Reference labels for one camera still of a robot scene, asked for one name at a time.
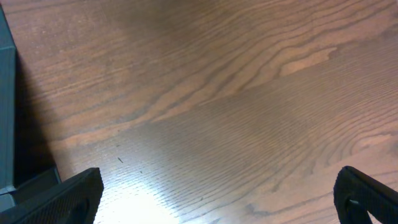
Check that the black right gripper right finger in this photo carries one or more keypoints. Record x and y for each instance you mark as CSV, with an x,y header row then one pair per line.
x,y
358,197

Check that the dark green open box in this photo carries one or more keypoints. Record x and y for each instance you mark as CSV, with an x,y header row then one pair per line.
x,y
27,166

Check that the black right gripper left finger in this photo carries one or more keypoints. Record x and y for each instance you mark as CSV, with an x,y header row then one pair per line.
x,y
75,200

